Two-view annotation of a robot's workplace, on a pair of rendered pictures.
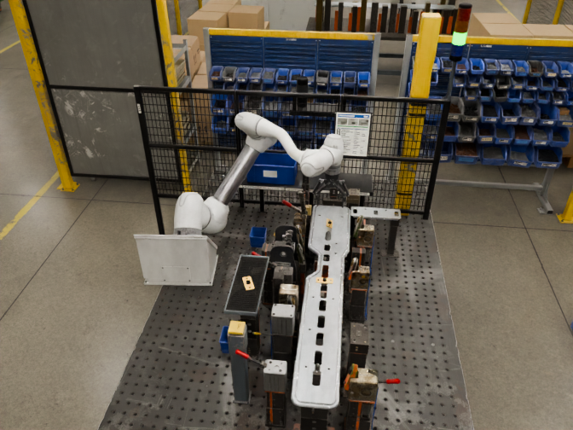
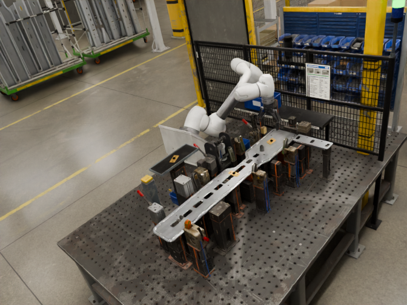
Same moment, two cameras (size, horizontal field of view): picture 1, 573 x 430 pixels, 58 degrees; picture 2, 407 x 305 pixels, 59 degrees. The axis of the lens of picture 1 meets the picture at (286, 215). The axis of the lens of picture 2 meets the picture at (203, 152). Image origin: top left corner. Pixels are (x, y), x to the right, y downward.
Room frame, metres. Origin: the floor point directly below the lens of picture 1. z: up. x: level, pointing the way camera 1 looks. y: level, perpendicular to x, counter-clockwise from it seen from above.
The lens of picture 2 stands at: (0.28, -1.43, 2.50)
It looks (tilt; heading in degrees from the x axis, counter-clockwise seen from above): 32 degrees down; 43
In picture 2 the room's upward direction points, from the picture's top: 12 degrees counter-clockwise
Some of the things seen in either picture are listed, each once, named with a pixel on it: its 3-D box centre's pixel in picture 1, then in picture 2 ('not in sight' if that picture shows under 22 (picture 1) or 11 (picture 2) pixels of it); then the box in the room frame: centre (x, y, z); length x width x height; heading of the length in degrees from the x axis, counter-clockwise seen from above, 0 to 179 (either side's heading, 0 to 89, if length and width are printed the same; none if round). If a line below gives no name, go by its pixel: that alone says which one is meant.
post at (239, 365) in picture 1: (240, 365); (155, 205); (1.45, 0.20, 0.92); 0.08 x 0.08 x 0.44; 83
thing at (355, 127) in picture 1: (351, 134); (318, 81); (2.90, -0.40, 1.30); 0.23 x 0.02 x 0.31; 83
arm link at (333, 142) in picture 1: (332, 149); (264, 85); (2.36, -0.23, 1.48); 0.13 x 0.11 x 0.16; 144
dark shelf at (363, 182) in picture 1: (301, 180); (280, 112); (2.82, -0.09, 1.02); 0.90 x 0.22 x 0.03; 83
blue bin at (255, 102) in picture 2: (272, 168); (261, 100); (2.84, 0.09, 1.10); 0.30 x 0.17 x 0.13; 83
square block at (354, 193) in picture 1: (351, 216); (304, 142); (2.62, -0.40, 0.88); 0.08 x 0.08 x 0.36; 83
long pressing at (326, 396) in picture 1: (326, 284); (233, 176); (1.88, -0.19, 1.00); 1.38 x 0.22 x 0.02; 173
